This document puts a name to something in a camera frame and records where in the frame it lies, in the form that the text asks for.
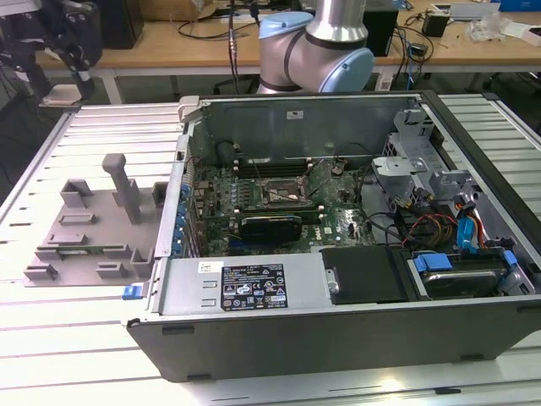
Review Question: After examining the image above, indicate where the grey PC case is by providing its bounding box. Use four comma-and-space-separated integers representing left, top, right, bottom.
125, 88, 541, 384

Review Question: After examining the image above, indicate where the hard disk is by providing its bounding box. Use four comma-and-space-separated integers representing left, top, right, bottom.
422, 268, 502, 299

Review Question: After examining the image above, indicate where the blue disk carrier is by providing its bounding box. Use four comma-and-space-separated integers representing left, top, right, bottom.
413, 248, 519, 297

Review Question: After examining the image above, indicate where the yellow red wire bundle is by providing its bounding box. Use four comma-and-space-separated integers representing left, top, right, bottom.
403, 212, 461, 249

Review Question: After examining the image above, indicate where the black upright box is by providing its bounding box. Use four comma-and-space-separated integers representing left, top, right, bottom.
362, 7, 401, 58

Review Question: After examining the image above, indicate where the blue flat wire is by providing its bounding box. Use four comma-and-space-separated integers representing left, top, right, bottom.
456, 215, 481, 255

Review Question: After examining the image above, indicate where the silver CPU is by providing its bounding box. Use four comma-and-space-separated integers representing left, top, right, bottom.
39, 83, 82, 107

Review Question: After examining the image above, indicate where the grey power supply unit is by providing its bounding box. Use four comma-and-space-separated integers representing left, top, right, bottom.
158, 255, 326, 316

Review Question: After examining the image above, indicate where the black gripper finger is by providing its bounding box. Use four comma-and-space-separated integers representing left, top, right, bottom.
10, 54, 52, 101
63, 46, 96, 102

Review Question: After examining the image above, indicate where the black round component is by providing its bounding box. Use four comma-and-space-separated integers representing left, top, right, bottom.
215, 141, 236, 168

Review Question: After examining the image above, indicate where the black graphics card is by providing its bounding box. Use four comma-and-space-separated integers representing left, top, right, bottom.
238, 213, 304, 245

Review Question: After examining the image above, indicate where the white flat box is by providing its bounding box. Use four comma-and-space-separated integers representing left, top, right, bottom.
502, 19, 541, 48

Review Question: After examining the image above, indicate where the green RAM stick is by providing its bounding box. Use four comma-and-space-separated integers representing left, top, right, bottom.
57, 247, 107, 258

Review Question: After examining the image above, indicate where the black power adapter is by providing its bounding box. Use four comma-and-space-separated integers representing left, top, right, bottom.
422, 12, 449, 37

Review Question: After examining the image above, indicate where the metal socket cover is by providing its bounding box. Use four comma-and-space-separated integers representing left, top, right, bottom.
298, 160, 327, 199

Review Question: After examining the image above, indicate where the blue flat box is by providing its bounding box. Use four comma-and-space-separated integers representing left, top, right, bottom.
500, 0, 541, 14

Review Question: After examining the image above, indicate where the black computer tower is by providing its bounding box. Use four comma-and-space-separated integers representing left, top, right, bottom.
101, 0, 145, 48

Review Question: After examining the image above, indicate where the grey parts rack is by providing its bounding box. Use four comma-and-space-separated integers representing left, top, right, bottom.
23, 153, 170, 289

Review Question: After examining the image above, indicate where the black plastic shroud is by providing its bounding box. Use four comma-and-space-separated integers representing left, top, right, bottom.
320, 246, 410, 306

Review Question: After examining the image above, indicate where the CPU socket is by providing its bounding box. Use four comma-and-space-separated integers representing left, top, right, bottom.
258, 173, 309, 208

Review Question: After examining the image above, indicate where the black power supply label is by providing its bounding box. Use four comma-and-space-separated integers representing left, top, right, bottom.
221, 261, 289, 312

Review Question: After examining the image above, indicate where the grey metal drive cage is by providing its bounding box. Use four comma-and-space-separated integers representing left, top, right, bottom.
371, 107, 483, 212

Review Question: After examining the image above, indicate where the clear plastic bag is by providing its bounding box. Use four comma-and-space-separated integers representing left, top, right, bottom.
467, 11, 507, 43

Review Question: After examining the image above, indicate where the grey case latch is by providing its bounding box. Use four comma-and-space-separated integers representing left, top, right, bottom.
177, 96, 205, 124

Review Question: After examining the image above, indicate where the green motherboard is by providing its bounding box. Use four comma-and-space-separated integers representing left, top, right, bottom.
192, 158, 375, 257

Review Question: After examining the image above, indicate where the wooden desk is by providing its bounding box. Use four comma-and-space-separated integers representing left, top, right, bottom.
0, 0, 541, 80

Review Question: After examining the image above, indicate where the brown cardboard box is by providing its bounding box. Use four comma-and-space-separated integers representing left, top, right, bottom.
185, 0, 232, 20

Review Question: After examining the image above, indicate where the red flat wire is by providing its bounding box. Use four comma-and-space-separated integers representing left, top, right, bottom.
473, 211, 492, 251

